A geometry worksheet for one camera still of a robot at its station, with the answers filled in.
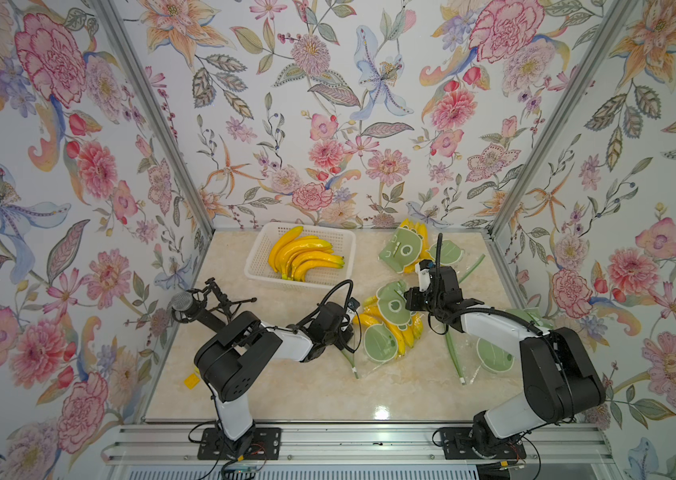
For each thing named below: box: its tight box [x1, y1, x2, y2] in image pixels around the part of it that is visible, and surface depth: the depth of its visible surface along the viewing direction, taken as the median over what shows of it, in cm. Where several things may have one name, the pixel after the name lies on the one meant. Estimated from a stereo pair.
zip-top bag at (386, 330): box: [347, 281, 424, 380], surface depth 92 cm
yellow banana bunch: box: [276, 236, 345, 282], surface depth 106 cm
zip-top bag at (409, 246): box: [378, 218, 486, 284], surface depth 106 cm
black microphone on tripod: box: [171, 277, 257, 329], surface depth 82 cm
